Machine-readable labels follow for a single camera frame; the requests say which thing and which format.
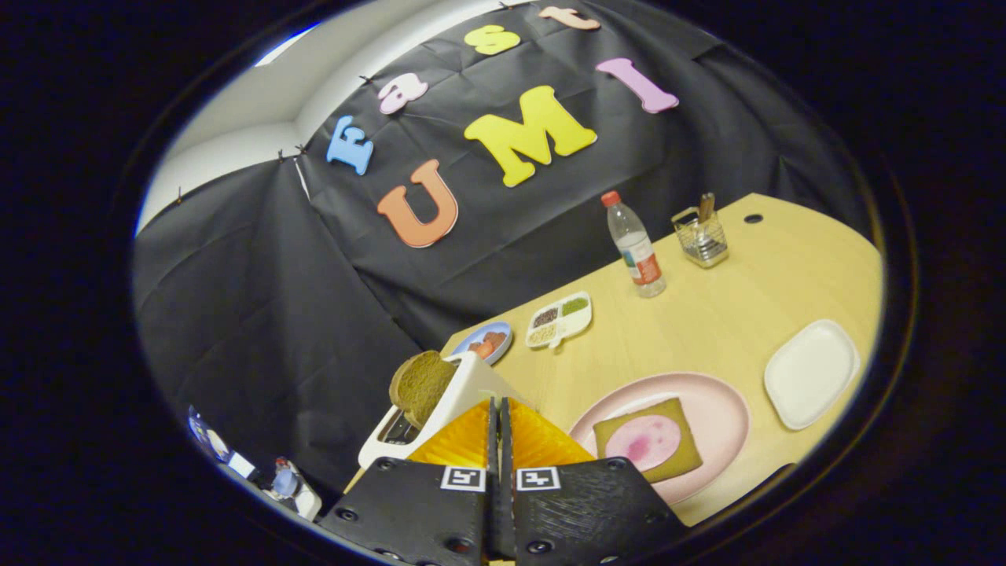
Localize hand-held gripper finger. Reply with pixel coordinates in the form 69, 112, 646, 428
501, 397, 692, 566
318, 397, 501, 566

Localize brown bread slice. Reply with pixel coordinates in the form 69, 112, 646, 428
388, 351, 458, 429

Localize white toaster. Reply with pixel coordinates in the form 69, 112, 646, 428
358, 351, 535, 470

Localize blue plate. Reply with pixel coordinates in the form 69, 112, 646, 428
451, 321, 513, 366

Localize pink ham slice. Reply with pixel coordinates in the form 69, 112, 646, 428
604, 414, 682, 472

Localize white divided seasoning dish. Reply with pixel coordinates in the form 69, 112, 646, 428
525, 292, 593, 350

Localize toast slice on plate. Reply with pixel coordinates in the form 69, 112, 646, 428
592, 397, 704, 483

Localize pink round plate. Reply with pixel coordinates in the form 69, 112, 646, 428
569, 372, 751, 505

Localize clear red-capped water bottle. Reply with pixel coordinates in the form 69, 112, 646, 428
601, 190, 667, 299

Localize white rectangular plate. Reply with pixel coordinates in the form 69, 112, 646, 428
764, 319, 861, 431

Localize wire mesh utensil holder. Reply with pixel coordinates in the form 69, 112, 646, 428
671, 206, 730, 269

